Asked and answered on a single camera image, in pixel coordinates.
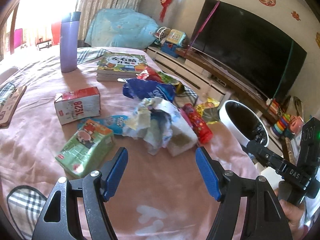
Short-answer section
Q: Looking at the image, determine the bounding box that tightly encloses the green drink carton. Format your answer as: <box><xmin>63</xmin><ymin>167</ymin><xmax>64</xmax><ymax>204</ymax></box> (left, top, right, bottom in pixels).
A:
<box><xmin>55</xmin><ymin>119</ymin><xmax>115</xmax><ymax>178</ymax></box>

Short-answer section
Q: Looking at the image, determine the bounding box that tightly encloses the red snack tube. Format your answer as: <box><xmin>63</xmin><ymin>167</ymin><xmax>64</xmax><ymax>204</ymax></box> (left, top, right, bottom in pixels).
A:
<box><xmin>182</xmin><ymin>103</ymin><xmax>213</xmax><ymax>144</ymax></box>

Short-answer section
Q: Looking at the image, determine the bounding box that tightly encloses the white red carton box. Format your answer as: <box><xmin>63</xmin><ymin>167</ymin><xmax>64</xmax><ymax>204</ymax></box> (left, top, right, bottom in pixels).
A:
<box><xmin>54</xmin><ymin>87</ymin><xmax>101</xmax><ymax>125</ymax></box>

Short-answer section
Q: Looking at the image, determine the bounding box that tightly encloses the paper wrapper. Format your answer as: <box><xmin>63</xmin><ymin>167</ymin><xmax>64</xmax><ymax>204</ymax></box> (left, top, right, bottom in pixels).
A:
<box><xmin>123</xmin><ymin>97</ymin><xmax>181</xmax><ymax>155</ymax></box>

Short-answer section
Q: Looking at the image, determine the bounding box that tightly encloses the blue snack wrapper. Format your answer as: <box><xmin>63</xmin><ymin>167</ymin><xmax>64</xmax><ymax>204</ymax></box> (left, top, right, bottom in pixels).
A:
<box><xmin>123</xmin><ymin>79</ymin><xmax>176</xmax><ymax>102</ymax></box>

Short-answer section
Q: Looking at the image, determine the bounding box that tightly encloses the red snack bag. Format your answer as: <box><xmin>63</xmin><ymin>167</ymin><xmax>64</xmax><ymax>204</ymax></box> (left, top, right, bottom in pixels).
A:
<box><xmin>137</xmin><ymin>67</ymin><xmax>163</xmax><ymax>83</ymax></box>

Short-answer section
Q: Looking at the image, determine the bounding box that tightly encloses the pink snack pouch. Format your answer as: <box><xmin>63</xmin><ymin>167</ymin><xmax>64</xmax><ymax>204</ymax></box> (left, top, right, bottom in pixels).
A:
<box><xmin>179</xmin><ymin>108</ymin><xmax>193</xmax><ymax>128</ymax></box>

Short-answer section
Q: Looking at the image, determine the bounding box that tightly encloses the white trash bin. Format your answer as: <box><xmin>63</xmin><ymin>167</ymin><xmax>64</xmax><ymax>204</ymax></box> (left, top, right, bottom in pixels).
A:
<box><xmin>219</xmin><ymin>100</ymin><xmax>269</xmax><ymax>147</ymax></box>

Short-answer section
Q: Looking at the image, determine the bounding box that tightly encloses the right hand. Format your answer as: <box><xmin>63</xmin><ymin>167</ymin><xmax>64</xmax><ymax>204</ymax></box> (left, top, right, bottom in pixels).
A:
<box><xmin>279</xmin><ymin>199</ymin><xmax>305</xmax><ymax>240</ymax></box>

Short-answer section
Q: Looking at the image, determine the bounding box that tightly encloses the pink plaid tablecloth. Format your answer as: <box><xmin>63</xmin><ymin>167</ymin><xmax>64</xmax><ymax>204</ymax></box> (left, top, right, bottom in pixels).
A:
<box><xmin>0</xmin><ymin>45</ymin><xmax>261</xmax><ymax>240</ymax></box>

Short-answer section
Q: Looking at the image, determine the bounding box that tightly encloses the gold foil wrapper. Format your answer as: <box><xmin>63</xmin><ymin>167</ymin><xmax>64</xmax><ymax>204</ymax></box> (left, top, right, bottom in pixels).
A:
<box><xmin>196</xmin><ymin>98</ymin><xmax>220</xmax><ymax>125</ymax></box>

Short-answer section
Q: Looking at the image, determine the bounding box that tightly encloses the black television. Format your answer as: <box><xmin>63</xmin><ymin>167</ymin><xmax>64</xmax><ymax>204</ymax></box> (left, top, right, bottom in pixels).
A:
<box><xmin>191</xmin><ymin>0</ymin><xmax>307</xmax><ymax>102</ymax></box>

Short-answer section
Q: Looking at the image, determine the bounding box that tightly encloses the wooden remote tray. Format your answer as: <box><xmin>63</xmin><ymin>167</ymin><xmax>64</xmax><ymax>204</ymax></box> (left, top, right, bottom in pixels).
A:
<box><xmin>1</xmin><ymin>86</ymin><xmax>27</xmax><ymax>128</ymax></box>

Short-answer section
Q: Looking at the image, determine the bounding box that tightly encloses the green snack wrapper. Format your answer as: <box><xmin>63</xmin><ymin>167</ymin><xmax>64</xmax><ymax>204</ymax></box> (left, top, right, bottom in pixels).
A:
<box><xmin>157</xmin><ymin>72</ymin><xmax>185</xmax><ymax>94</ymax></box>

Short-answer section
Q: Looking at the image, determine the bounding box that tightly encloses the white TV cabinet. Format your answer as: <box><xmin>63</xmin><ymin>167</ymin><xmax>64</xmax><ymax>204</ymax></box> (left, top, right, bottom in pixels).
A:
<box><xmin>146</xmin><ymin>45</ymin><xmax>276</xmax><ymax>123</ymax></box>

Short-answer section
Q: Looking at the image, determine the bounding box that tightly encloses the green children's book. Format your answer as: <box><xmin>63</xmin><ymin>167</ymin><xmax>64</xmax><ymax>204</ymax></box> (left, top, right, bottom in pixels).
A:
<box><xmin>96</xmin><ymin>52</ymin><xmax>148</xmax><ymax>82</ymax></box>

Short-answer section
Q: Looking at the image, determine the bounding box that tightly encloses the purple thermos bottle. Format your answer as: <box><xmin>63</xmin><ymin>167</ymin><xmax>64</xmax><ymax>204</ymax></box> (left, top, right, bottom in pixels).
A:
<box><xmin>60</xmin><ymin>11</ymin><xmax>81</xmax><ymax>73</ymax></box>

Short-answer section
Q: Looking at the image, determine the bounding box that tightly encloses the toy phone on cabinet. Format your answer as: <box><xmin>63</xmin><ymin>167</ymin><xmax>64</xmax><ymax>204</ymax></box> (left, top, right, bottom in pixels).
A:
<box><xmin>166</xmin><ymin>29</ymin><xmax>187</xmax><ymax>47</ymax></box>

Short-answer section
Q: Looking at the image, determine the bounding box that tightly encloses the light blue covered furniture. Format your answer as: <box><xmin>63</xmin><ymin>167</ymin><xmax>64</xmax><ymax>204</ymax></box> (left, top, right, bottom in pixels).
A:
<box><xmin>84</xmin><ymin>9</ymin><xmax>159</xmax><ymax>50</ymax></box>

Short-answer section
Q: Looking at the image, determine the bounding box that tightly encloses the rainbow stacking ring toy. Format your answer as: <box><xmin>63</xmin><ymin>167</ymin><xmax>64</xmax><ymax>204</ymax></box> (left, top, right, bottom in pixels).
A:
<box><xmin>270</xmin><ymin>113</ymin><xmax>291</xmax><ymax>139</ymax></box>

